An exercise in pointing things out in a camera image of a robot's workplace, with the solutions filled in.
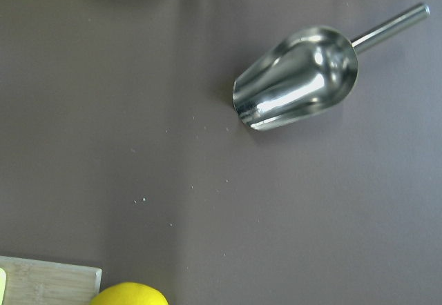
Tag yellow plastic knife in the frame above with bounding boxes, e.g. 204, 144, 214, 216
0, 268, 7, 301

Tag metal ice scoop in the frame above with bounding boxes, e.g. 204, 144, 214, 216
232, 3, 430, 131

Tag wooden cutting board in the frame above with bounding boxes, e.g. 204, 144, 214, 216
1, 256, 102, 304

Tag whole yellow lemon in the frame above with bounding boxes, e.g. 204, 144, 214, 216
90, 282, 169, 305

